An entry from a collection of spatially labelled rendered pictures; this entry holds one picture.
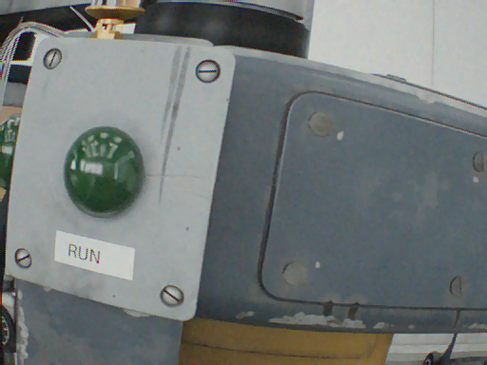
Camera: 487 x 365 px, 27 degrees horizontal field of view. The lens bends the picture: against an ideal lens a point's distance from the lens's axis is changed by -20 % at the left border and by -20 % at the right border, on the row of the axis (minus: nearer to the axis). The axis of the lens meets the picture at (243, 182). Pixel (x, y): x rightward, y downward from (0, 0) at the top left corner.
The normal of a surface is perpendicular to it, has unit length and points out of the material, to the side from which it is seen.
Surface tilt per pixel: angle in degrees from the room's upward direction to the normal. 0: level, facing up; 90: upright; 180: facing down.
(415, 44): 90
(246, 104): 90
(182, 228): 90
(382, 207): 90
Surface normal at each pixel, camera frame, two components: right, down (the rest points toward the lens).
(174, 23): -0.49, -0.04
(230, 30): 0.18, 0.08
